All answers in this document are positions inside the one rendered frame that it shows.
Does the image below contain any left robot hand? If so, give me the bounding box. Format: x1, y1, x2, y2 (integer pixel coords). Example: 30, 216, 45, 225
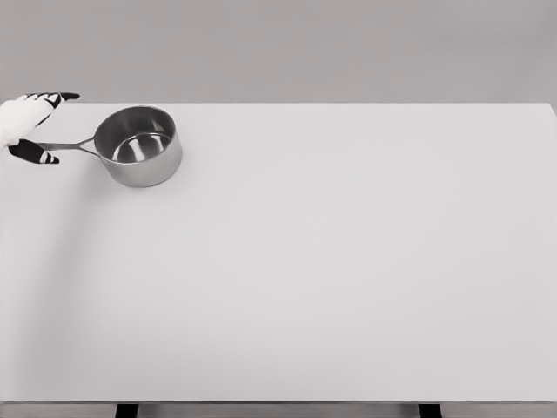
0, 91, 81, 165

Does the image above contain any steel pot with long handle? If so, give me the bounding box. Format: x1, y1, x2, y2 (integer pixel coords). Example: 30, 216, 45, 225
36, 104, 184, 189

